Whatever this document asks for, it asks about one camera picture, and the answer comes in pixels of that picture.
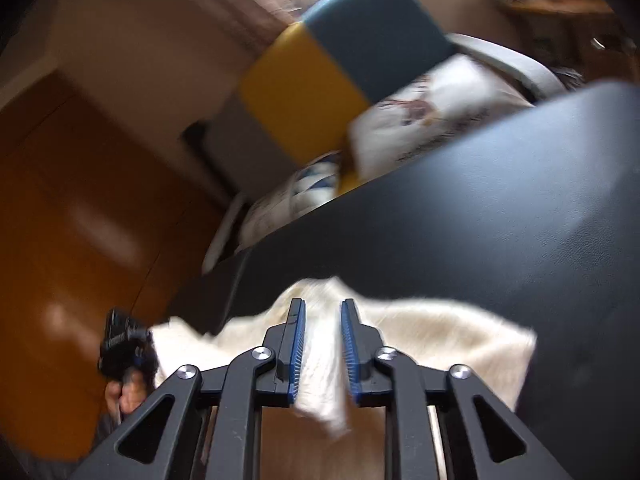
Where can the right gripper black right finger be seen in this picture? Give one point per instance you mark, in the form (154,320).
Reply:
(438,423)

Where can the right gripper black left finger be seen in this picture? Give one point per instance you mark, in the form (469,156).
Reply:
(205,424)

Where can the white knitted sweater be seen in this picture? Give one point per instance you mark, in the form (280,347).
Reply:
(436,333)

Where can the person's left hand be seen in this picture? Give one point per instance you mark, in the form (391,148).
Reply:
(122,398)

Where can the black leather ottoman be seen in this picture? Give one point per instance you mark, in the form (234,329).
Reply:
(535,218)

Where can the blue triangle pattern pillow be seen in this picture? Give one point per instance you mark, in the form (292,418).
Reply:
(309,188)

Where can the white deer print pillow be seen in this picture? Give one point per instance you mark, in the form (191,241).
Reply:
(451,100)

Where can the yellow teal grey sofa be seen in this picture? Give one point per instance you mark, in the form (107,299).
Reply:
(297,101)

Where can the cluttered wooden shelf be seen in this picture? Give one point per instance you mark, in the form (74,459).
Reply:
(582,34)

